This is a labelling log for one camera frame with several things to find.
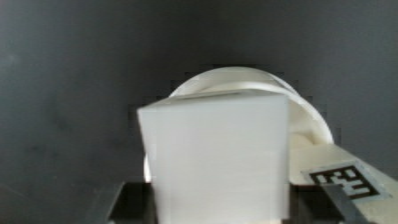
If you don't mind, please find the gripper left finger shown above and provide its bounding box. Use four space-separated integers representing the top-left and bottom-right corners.
106 182 156 224

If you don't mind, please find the white stool leg with tag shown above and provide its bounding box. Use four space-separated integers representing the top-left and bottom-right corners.
289 134 398 224

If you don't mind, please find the white round stool seat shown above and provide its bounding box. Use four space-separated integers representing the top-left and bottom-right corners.
137 67 334 184

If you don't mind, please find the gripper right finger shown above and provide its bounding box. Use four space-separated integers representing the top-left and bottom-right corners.
289 184 373 224

